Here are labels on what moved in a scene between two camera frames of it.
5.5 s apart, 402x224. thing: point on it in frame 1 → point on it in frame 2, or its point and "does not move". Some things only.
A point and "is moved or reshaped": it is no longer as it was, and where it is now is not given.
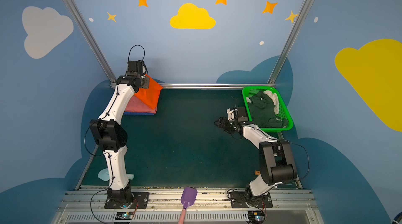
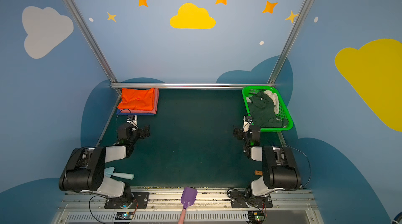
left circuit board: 124,215 does not move
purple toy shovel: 188,198 does not move
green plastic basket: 282,111 does not move
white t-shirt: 275,99 does not move
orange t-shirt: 151,96 is moved or reshaped
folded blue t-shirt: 137,113 does not move
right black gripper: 227,123 → 239,132
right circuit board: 255,216 does not move
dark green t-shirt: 261,110 does not move
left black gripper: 143,82 → 142,131
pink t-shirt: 135,105 → 153,111
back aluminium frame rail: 201,85 does not move
